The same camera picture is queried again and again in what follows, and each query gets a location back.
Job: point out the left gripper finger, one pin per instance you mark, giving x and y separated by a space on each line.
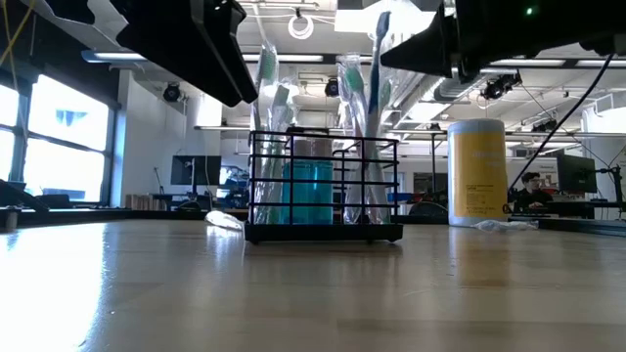
220 19
171 34

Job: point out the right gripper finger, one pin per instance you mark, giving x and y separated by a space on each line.
430 49

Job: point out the blue-green toothbrush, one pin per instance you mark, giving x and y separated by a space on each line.
376 73

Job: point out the teal mouthwash bottle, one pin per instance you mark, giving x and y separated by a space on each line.
324 193
298 193

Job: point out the light blue toothbrush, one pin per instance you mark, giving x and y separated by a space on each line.
504 225

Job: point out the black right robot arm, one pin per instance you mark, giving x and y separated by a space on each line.
562 24

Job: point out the long ceiling light bar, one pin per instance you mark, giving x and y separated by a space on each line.
98 56
528 62

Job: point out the black ceiling spotlight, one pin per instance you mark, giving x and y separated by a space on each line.
332 88
545 126
499 87
171 93

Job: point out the bright ceiling light panel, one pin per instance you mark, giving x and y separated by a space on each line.
352 22

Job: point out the black vertical pole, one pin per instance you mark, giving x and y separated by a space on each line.
433 166

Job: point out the yellow wipes canister white lid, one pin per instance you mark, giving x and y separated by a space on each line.
477 171

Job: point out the large bright window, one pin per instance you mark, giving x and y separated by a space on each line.
63 146

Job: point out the black computer monitor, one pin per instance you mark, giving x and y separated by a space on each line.
576 173
195 170

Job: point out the black office chair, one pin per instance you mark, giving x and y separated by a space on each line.
428 209

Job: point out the blue workshop machine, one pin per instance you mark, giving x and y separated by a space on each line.
237 188

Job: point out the wooden block stack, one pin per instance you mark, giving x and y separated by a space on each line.
142 202

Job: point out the person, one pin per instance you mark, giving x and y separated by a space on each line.
530 195

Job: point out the black office desk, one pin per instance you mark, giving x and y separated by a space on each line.
577 207

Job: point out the silver ventilation duct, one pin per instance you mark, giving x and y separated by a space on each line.
452 88

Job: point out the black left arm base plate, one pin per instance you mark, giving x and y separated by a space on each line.
22 195

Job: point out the black aluminium table frame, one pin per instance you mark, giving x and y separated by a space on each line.
98 215

